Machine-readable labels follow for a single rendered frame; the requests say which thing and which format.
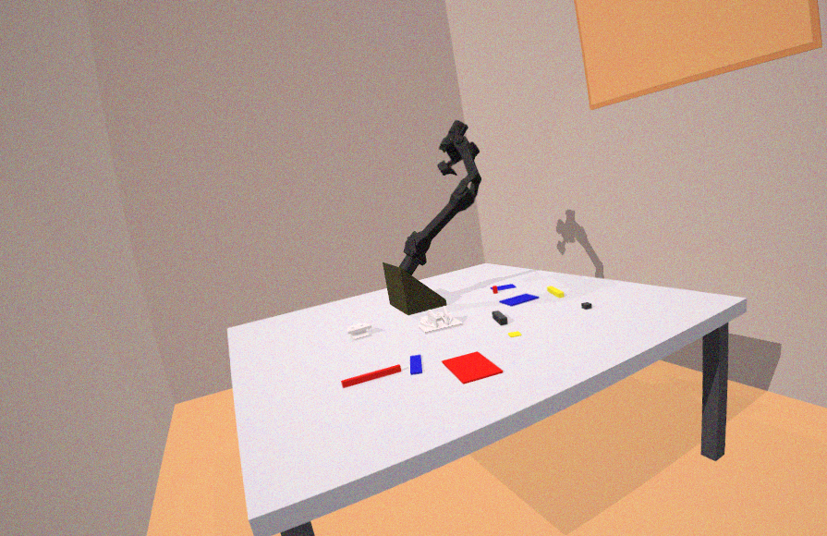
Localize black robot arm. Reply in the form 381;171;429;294
399;120;481;275

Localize red flat square plate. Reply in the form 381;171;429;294
442;351;503;384

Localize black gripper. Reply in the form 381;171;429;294
437;142;480;176

